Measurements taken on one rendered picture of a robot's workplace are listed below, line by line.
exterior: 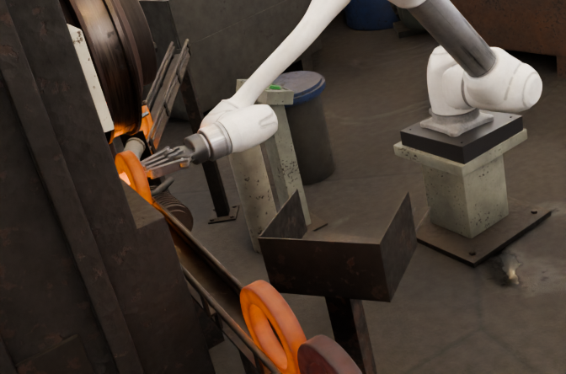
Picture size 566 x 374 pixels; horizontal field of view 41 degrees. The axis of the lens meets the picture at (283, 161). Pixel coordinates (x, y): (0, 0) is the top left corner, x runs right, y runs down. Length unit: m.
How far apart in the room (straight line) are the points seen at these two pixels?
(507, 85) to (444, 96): 0.25
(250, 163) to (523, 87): 0.97
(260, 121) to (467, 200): 0.95
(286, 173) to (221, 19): 1.48
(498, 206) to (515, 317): 0.52
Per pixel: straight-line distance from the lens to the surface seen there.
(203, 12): 4.08
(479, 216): 2.73
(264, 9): 4.36
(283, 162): 2.85
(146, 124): 2.44
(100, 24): 1.58
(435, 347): 2.33
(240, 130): 1.94
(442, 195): 2.73
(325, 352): 1.14
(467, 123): 2.60
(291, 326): 1.25
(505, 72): 2.38
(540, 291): 2.51
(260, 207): 2.80
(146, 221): 1.43
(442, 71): 2.53
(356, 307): 1.72
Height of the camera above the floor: 1.50
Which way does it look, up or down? 25 degrees down
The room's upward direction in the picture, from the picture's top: 14 degrees counter-clockwise
